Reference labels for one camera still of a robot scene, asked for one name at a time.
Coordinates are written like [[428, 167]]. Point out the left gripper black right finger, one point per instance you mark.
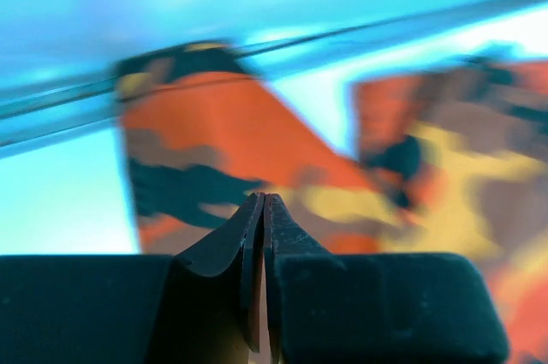
[[373, 308]]

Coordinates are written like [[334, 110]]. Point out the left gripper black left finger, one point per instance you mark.
[[200, 306]]

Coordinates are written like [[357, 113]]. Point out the orange camouflage trousers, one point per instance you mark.
[[452, 160]]

